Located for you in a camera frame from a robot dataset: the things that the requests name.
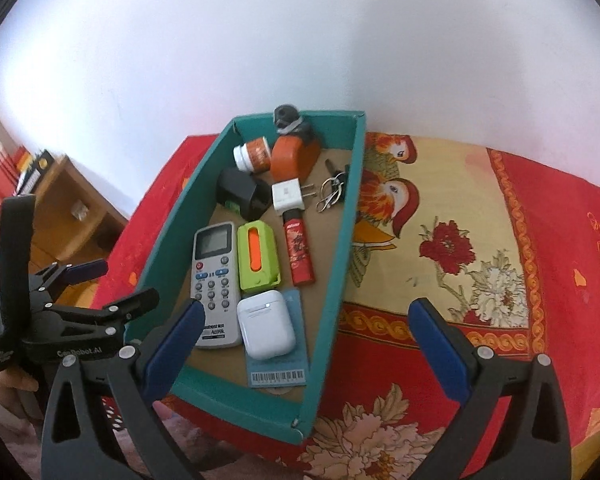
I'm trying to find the small white jar orange label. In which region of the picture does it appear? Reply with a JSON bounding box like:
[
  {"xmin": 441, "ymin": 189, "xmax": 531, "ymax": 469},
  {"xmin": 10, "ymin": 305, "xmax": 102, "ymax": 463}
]
[{"xmin": 232, "ymin": 136, "xmax": 273, "ymax": 173}]

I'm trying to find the person's left hand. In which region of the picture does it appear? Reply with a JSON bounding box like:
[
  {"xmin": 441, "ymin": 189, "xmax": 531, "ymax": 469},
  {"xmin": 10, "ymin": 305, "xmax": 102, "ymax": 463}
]
[{"xmin": 0, "ymin": 366, "xmax": 40, "ymax": 398}]

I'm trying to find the green case with orange slot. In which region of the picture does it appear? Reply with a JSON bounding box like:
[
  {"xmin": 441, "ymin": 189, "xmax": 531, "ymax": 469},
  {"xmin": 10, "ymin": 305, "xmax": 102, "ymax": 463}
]
[{"xmin": 237, "ymin": 220, "xmax": 282, "ymax": 295}]

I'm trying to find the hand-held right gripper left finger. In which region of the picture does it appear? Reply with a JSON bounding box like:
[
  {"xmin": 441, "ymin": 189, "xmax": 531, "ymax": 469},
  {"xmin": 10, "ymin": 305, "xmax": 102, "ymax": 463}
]
[{"xmin": 40, "ymin": 297, "xmax": 206, "ymax": 480}]

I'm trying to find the white charger plug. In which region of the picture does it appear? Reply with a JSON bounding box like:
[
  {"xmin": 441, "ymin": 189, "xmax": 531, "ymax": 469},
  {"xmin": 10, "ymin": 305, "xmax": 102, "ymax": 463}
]
[{"xmin": 271, "ymin": 178, "xmax": 316, "ymax": 211}]

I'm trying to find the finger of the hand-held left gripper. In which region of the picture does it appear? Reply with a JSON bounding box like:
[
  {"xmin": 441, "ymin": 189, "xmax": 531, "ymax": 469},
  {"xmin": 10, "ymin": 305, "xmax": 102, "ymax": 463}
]
[
  {"xmin": 29, "ymin": 258, "xmax": 108, "ymax": 306},
  {"xmin": 45, "ymin": 288, "xmax": 160, "ymax": 333}
]

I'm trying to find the wooden shelf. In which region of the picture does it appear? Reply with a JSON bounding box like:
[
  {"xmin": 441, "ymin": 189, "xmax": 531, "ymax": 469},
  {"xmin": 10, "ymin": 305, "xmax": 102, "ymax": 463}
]
[{"xmin": 0, "ymin": 155, "xmax": 131, "ymax": 311}]

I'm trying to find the black car key with keyring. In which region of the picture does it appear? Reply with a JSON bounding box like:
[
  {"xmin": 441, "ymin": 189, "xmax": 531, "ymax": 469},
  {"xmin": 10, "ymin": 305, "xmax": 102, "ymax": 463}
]
[{"xmin": 316, "ymin": 158, "xmax": 351, "ymax": 213}]

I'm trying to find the red lighter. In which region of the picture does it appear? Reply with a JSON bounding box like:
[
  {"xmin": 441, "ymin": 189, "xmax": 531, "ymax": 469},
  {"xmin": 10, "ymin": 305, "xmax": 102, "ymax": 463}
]
[{"xmin": 281, "ymin": 208, "xmax": 317, "ymax": 287}]

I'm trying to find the black binder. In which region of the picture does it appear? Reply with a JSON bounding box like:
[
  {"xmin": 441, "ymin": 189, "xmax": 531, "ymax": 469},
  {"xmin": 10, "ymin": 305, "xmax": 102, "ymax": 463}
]
[{"xmin": 14, "ymin": 149, "xmax": 56, "ymax": 196}]

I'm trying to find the orange container with black cap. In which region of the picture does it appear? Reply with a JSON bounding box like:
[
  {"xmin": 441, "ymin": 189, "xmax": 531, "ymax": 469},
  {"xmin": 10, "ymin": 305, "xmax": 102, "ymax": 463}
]
[{"xmin": 271, "ymin": 104, "xmax": 322, "ymax": 183}]

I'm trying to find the black power adapter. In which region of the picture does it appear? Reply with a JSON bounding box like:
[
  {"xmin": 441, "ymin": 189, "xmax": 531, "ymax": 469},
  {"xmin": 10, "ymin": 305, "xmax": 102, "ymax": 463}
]
[{"xmin": 216, "ymin": 167, "xmax": 272, "ymax": 221}]

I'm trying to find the teal cardboard box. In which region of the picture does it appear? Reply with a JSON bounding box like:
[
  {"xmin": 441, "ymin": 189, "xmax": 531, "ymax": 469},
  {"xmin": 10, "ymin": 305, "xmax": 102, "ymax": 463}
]
[{"xmin": 121, "ymin": 109, "xmax": 367, "ymax": 446}]

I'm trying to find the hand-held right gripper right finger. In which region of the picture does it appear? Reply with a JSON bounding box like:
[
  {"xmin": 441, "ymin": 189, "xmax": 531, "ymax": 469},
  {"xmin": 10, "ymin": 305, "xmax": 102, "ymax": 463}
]
[{"xmin": 407, "ymin": 297, "xmax": 573, "ymax": 480}]

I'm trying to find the blue ID card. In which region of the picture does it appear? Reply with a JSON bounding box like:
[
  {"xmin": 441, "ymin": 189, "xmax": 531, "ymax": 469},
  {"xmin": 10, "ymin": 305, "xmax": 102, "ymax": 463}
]
[{"xmin": 242, "ymin": 287, "xmax": 311, "ymax": 391}]

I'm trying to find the white remote control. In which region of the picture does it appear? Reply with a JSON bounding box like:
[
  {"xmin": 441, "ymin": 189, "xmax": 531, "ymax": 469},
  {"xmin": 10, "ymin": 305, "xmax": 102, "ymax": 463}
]
[{"xmin": 190, "ymin": 221, "xmax": 243, "ymax": 350}]

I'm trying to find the white earbuds case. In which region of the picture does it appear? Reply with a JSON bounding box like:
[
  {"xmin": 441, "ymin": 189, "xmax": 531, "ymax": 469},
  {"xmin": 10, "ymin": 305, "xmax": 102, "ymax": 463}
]
[{"xmin": 236, "ymin": 287, "xmax": 297, "ymax": 360}]

